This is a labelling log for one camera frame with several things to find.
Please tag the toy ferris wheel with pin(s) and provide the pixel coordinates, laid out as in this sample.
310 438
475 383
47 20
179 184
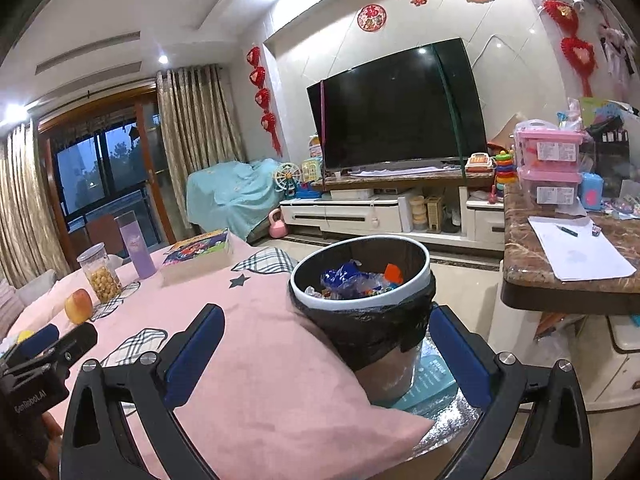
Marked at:
286 178

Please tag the black pen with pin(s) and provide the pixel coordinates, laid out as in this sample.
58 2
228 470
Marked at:
566 230

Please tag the black television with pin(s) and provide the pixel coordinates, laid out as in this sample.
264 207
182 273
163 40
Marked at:
400 110

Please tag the pink storage box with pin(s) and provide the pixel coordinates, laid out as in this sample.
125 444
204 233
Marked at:
550 187
547 147

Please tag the pink striped cushion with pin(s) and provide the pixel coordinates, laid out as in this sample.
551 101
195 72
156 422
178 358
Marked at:
9 310

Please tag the round red wall decal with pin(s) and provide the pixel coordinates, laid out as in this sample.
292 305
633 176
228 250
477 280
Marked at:
371 16

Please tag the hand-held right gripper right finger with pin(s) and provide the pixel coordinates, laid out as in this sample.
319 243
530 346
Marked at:
460 360

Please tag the blue toy box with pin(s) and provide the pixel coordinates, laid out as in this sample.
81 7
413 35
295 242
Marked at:
592 192

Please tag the colourful picture book box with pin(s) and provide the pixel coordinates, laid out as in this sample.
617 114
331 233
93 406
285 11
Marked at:
197 255

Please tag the white trash bin black liner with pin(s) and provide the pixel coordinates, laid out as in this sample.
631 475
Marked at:
360 332

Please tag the white paper sheet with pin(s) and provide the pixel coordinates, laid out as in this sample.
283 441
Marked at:
580 255

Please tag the white cabinet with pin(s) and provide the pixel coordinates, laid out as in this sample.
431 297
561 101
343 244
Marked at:
617 360

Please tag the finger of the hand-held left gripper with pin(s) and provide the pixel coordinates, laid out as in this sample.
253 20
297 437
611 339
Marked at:
75 345
40 340

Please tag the toy house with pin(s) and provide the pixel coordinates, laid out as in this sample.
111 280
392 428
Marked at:
311 169

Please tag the wooden framed glass door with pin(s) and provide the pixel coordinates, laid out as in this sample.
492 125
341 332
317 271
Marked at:
100 170

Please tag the purple water bottle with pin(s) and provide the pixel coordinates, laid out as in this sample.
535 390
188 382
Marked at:
136 252

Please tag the beige sofa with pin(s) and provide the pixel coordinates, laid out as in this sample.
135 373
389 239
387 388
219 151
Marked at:
37 285

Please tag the pink kettlebell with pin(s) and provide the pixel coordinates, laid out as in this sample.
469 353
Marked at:
278 226

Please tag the black desk organiser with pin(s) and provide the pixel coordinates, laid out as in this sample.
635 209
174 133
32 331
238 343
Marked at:
611 160

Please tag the silver foil bag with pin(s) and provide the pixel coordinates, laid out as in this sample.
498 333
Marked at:
452 425

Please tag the red heart hanging decoration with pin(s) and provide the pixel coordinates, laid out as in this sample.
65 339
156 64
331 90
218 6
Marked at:
565 15
262 97

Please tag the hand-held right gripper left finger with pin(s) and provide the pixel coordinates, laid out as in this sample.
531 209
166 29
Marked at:
192 360

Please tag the clear jar of yellow snacks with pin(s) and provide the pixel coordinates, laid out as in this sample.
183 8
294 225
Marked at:
101 275

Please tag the beige patterned curtain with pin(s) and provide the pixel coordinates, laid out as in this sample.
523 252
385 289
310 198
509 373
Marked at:
25 210
200 135

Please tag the light blue blanket covered chair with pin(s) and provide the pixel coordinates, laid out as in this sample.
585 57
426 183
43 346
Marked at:
230 195

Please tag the brown marble counter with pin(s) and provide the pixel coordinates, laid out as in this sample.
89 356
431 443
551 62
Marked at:
520 260

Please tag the white television stand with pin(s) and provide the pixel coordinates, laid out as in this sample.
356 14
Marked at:
350 215

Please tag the toy cash register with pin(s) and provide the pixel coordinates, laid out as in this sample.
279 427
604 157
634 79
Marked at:
479 163

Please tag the red yellow apple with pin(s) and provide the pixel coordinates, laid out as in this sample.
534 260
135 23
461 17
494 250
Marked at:
78 306

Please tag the blue wrapper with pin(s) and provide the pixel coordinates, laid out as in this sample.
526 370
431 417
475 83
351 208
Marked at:
345 277

